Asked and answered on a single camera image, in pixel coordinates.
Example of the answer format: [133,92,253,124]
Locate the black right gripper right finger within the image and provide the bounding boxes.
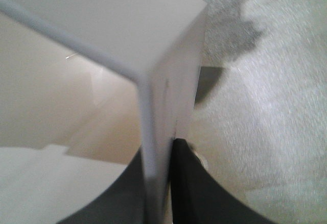
[170,138,272,224]

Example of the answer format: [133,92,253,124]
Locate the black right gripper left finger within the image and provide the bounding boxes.
[60,151,146,224]

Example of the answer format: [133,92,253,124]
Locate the white plastic trash bin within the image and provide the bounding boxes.
[1,0,207,223]

